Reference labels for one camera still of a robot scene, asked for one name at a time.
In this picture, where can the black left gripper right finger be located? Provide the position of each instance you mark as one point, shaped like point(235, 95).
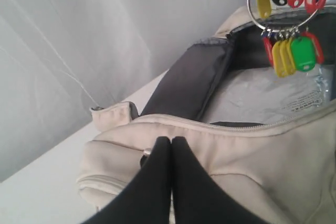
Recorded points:
point(196, 197)

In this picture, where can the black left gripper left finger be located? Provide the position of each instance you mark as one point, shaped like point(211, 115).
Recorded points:
point(127, 184)

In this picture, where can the cream duffel bag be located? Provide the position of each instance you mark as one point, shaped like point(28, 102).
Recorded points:
point(282, 172)

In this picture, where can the colourful key tag bunch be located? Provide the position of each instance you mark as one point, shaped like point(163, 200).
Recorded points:
point(289, 48)

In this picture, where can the clear plastic packet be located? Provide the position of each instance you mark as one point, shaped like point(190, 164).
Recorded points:
point(259, 96)

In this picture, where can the white backdrop curtain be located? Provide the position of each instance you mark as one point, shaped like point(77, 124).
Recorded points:
point(59, 58)

